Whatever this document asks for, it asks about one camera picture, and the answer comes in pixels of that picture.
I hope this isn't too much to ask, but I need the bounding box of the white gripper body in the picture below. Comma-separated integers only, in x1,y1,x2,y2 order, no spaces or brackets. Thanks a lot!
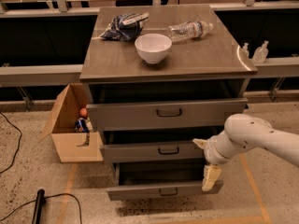
204,132,234,165

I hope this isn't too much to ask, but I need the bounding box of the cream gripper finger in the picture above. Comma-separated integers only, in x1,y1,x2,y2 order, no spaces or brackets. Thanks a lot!
202,164,221,191
192,138,207,149

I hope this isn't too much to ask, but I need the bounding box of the grey drawer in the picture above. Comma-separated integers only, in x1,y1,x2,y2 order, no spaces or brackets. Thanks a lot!
87,98,247,131
100,141,204,163
107,158,223,201

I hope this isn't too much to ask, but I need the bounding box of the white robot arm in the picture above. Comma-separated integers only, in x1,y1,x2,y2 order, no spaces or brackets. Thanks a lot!
192,114,299,191

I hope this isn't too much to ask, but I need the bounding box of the grey top drawer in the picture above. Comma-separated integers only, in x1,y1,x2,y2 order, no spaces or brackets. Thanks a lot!
87,98,247,131

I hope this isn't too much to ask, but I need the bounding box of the grey bottom drawer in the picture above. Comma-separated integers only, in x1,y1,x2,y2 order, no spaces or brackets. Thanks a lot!
107,158,223,201

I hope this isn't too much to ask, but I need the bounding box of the grey metal drawer cabinet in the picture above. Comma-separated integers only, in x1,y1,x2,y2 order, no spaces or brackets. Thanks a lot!
79,4,259,202

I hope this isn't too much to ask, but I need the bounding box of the small clear pump bottle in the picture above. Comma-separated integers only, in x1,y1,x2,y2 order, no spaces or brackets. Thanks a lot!
242,42,249,57

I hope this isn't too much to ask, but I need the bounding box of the clear sanitizer pump bottle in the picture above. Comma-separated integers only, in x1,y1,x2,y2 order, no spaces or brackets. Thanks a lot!
252,40,268,63

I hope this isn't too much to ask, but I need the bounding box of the white ceramic bowl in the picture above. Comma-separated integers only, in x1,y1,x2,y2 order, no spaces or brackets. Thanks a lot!
135,34,172,64

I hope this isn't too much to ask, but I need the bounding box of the clear plastic water bottle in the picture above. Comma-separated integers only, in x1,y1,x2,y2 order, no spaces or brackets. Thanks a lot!
167,21,213,42

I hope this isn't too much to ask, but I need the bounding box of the blue soda can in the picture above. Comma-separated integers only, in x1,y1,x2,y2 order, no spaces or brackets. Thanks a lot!
74,118,89,133

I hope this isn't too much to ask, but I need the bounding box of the orange ball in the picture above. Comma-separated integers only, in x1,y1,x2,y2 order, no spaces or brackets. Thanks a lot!
78,107,88,119

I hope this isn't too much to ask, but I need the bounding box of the blue white chip bag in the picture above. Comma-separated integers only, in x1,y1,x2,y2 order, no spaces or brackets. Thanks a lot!
99,12,150,42

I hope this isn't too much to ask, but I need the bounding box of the cardboard box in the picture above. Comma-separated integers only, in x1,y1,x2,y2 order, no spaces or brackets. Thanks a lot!
39,83,104,162

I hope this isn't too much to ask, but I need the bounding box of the black power strip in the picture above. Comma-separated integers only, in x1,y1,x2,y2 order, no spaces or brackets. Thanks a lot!
32,189,46,224

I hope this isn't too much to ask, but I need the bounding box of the black power strip cable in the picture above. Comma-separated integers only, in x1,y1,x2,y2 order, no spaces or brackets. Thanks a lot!
0,192,83,224

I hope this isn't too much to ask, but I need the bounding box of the black cable on floor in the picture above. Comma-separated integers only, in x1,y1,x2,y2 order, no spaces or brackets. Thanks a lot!
0,111,23,175

